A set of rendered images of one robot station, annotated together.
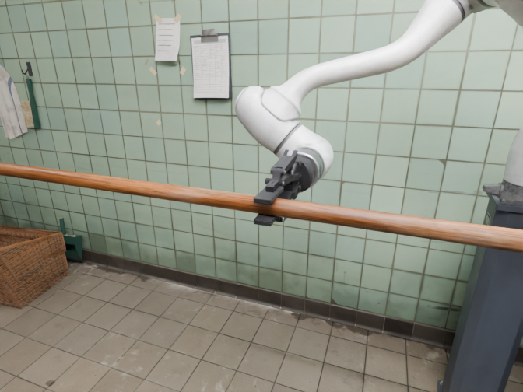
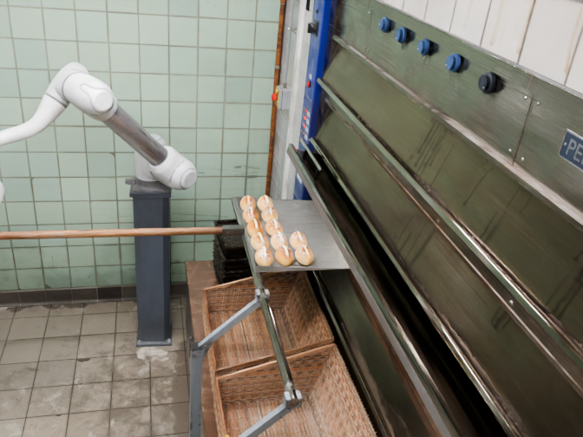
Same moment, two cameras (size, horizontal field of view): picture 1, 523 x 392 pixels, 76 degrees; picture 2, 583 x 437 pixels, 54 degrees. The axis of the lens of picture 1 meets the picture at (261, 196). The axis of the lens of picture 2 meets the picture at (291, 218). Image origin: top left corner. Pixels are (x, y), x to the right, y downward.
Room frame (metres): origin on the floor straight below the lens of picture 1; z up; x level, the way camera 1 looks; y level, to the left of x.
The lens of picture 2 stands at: (-1.56, 0.07, 2.34)
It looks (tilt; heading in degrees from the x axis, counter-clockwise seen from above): 28 degrees down; 324
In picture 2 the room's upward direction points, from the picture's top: 6 degrees clockwise
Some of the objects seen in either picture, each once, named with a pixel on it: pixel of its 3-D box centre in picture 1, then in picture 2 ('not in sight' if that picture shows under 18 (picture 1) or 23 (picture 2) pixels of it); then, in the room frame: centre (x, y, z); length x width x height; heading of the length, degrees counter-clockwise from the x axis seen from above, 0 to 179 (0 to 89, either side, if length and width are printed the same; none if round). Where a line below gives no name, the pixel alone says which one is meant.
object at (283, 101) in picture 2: not in sight; (283, 97); (0.92, -1.57, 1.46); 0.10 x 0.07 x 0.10; 160
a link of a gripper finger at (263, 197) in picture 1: (268, 194); not in sight; (0.53, -0.01, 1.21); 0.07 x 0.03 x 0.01; 160
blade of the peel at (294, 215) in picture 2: not in sight; (288, 229); (0.11, -1.12, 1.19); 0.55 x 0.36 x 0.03; 159
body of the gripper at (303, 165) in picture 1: (293, 178); not in sight; (0.67, -0.07, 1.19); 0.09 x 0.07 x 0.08; 160
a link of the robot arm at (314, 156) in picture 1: (302, 169); not in sight; (0.74, -0.09, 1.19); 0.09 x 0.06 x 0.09; 70
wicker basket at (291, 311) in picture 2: not in sight; (262, 325); (0.12, -1.04, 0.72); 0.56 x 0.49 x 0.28; 160
